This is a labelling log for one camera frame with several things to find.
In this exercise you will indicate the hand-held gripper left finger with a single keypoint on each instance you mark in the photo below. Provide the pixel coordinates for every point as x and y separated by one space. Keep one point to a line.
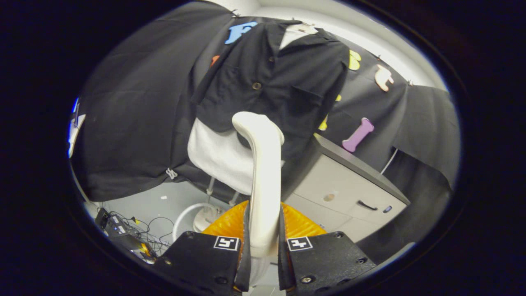
197 259

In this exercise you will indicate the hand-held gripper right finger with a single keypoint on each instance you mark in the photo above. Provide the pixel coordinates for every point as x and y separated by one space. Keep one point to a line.
324 259

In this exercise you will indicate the white garment steamer base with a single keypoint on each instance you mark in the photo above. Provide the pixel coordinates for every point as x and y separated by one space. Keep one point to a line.
205 218

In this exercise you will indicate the white garment steamer head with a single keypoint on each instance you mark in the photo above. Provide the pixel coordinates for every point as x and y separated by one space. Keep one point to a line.
265 185

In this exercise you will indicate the black suit jacket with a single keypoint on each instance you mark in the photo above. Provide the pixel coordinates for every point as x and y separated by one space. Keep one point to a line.
287 90

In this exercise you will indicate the cream clothes hanger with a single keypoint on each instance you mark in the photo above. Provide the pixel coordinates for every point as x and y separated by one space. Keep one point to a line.
304 28

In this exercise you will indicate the grey cabinet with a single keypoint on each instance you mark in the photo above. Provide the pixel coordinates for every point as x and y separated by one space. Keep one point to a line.
341 181

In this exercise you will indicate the black electronic device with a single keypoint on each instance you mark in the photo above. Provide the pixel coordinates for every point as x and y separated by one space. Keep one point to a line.
119 230

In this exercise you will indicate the small white cloth tag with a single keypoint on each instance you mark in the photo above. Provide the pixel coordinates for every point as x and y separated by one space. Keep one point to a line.
171 173

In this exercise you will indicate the black backdrop cloth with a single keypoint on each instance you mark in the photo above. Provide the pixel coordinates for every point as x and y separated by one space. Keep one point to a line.
135 115

